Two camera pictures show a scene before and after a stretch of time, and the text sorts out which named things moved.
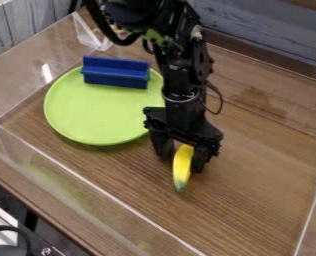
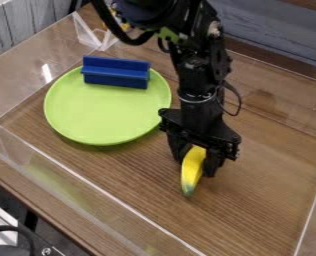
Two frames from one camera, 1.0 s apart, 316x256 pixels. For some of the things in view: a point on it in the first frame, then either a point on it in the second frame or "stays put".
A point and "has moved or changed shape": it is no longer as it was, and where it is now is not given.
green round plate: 100,114 stays put
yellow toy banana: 183,161 has moved or changed shape
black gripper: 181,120 to 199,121
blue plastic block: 116,72 stays put
